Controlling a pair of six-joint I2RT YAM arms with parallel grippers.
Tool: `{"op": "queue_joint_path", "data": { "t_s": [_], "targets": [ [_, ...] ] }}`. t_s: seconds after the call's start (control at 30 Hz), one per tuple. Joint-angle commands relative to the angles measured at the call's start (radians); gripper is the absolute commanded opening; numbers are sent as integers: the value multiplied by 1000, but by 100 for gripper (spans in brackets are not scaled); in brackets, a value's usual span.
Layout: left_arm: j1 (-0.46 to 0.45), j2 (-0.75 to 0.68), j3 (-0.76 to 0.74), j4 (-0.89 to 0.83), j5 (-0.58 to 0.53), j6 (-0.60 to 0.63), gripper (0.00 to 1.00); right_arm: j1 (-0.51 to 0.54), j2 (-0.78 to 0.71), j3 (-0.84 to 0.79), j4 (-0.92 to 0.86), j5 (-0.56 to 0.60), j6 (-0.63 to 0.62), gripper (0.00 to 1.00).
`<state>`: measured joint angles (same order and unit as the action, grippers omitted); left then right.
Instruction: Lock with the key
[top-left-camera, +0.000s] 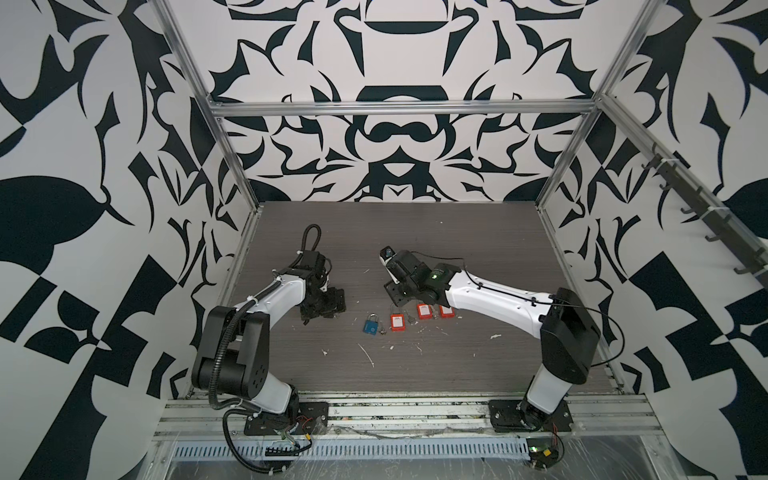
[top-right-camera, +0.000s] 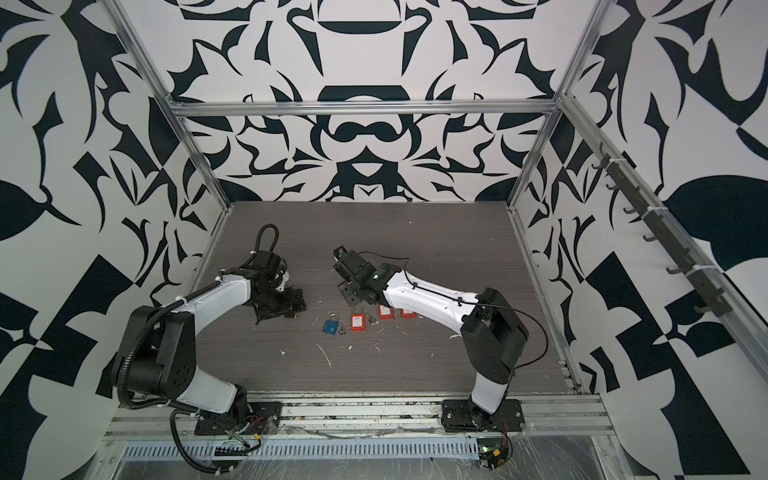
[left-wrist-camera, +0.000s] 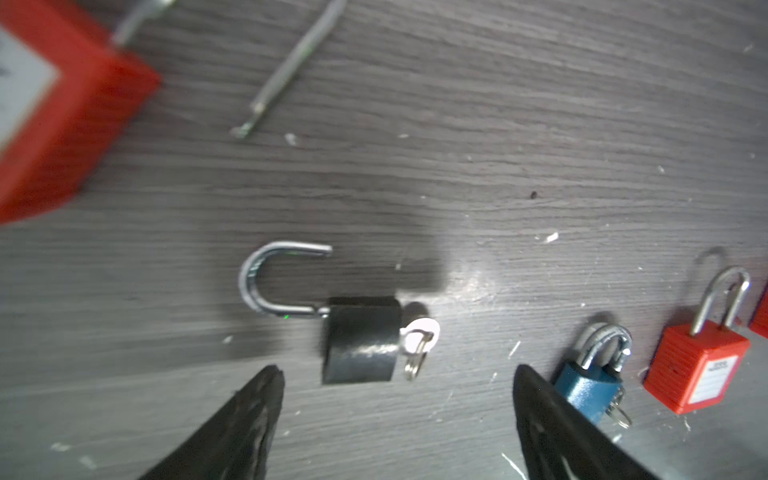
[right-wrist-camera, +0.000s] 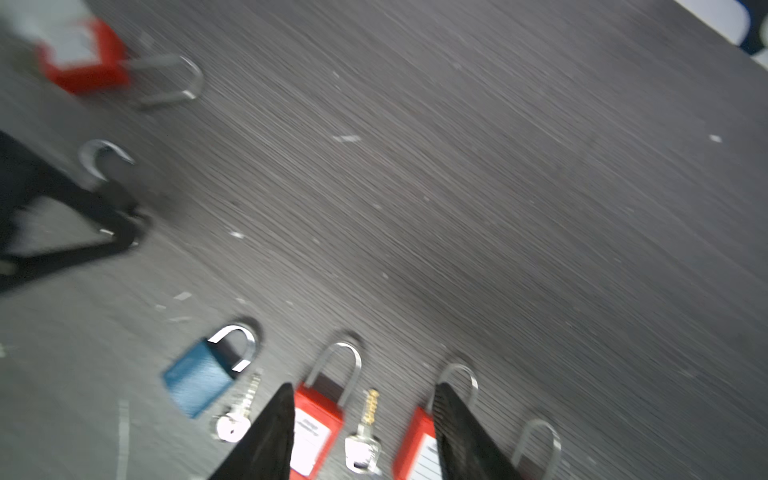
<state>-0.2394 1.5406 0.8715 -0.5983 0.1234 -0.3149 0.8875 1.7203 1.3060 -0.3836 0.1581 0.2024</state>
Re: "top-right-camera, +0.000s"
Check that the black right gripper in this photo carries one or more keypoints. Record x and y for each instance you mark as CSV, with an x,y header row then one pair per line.
x,y
350,297

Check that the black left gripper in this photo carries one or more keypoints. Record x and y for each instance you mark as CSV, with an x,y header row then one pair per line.
x,y
290,306

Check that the blue padlock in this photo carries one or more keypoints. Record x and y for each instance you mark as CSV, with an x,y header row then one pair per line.
x,y
332,324

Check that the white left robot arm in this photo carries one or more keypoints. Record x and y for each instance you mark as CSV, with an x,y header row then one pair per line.
x,y
156,363

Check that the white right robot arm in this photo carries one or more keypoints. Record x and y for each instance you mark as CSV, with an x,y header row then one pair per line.
x,y
493,335

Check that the black hook rack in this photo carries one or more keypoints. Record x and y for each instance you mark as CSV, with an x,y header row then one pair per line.
x,y
666,230

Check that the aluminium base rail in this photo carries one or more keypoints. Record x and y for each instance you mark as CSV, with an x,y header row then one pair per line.
x,y
351,414

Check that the white slotted cable duct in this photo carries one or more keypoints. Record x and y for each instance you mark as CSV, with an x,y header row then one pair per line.
x,y
341,449

